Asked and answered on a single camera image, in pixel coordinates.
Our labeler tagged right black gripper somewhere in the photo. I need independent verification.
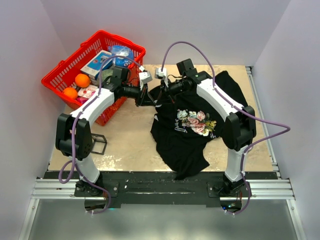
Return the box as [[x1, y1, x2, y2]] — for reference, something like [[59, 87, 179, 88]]
[[157, 77, 188, 105]]

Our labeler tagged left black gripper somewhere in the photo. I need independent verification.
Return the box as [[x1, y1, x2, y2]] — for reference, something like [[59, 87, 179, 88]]
[[122, 80, 157, 108]]

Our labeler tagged black printed t-shirt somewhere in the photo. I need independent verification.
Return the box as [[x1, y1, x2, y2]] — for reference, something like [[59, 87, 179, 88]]
[[148, 70, 251, 181]]

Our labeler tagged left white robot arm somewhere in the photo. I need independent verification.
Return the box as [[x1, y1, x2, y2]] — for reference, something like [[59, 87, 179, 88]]
[[55, 66, 155, 196]]

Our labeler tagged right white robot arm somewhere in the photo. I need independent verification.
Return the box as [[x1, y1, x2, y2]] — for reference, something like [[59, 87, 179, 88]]
[[155, 59, 257, 197]]

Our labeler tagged green melon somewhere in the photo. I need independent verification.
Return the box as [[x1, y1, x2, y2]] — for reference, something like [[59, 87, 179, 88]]
[[96, 69, 113, 85]]

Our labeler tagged blue plastic bag item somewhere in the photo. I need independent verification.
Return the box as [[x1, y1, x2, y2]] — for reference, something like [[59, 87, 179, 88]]
[[108, 45, 134, 68]]

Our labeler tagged white red snack packet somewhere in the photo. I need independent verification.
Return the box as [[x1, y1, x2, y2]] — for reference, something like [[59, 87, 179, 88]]
[[77, 84, 98, 99]]

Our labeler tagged blue white product box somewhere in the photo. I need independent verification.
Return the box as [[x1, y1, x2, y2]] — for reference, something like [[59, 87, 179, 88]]
[[80, 50, 112, 80]]

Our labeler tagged pink snack packet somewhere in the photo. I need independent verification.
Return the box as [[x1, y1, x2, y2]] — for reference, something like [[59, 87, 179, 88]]
[[76, 96, 88, 105]]

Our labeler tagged orange fruit upper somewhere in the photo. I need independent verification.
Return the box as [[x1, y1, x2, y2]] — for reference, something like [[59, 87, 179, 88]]
[[75, 73, 91, 88]]

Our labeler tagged orange fruit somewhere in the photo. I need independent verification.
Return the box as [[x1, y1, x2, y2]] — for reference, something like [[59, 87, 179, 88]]
[[75, 73, 91, 88], [62, 87, 78, 100]]

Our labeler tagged orange fruit lower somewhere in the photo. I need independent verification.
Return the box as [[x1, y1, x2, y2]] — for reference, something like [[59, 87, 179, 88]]
[[62, 87, 78, 100]]

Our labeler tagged red plastic shopping basket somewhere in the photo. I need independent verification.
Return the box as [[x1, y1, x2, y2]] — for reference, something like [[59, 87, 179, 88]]
[[41, 30, 150, 132]]

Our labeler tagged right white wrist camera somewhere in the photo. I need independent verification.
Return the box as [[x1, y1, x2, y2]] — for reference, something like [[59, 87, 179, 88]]
[[154, 67, 168, 85]]

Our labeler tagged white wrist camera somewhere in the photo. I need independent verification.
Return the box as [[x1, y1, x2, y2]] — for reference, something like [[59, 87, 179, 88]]
[[138, 69, 153, 87], [154, 67, 168, 85]]

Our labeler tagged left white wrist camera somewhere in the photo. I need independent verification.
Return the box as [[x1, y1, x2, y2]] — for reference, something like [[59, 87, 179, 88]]
[[138, 69, 153, 87]]

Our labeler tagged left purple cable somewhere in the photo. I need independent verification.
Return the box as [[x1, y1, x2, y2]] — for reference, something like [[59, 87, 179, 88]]
[[58, 55, 146, 215]]

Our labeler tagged purple cable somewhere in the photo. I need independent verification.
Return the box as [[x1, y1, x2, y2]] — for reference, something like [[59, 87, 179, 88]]
[[161, 41, 291, 216], [58, 55, 146, 215]]

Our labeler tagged black square frame stand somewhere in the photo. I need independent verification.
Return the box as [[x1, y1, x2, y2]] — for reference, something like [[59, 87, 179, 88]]
[[91, 133, 108, 155]]

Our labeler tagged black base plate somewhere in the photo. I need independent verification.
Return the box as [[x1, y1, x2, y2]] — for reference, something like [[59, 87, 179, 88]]
[[43, 171, 280, 210]]

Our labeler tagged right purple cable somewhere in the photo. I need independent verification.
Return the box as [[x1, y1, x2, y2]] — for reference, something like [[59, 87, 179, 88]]
[[161, 41, 291, 216]]

